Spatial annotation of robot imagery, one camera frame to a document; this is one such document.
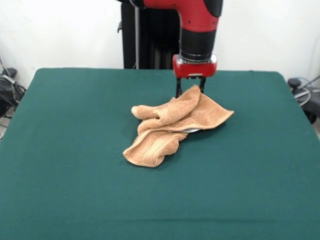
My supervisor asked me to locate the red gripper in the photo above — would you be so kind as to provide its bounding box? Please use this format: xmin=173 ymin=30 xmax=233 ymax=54
xmin=172 ymin=56 xmax=218 ymax=99

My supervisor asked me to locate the tan terry towel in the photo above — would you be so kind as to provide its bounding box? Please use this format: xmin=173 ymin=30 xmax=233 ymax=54
xmin=122 ymin=84 xmax=235 ymax=168

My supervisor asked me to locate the dark green table cloth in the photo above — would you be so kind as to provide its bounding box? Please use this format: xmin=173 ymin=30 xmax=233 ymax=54
xmin=0 ymin=67 xmax=320 ymax=240

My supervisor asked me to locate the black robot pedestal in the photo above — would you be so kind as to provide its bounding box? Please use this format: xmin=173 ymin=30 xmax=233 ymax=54
xmin=116 ymin=3 xmax=183 ymax=70

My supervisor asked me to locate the black equipment with cables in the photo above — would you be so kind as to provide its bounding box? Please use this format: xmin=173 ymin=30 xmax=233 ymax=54
xmin=0 ymin=67 xmax=27 ymax=118

